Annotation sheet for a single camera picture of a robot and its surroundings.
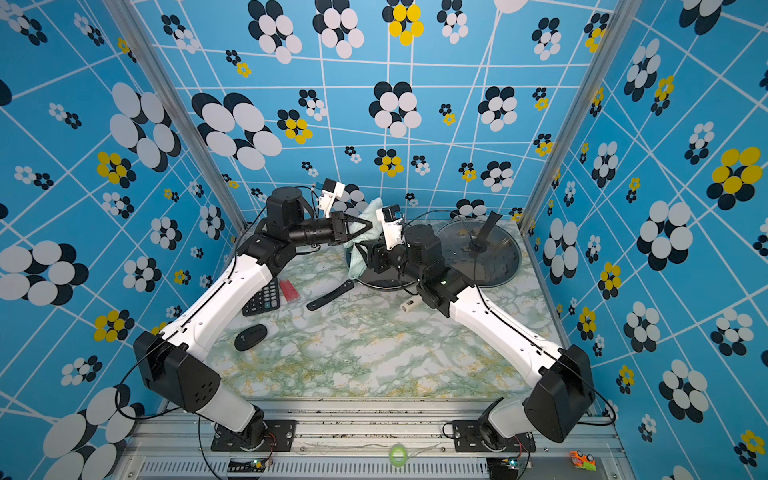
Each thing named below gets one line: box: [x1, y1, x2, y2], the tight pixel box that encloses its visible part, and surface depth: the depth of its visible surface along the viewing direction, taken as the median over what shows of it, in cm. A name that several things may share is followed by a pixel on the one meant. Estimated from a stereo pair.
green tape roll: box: [389, 444, 408, 467], surface depth 72 cm
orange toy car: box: [569, 450, 597, 472], surface depth 70 cm
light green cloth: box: [343, 197, 383, 279], surface depth 69 cm
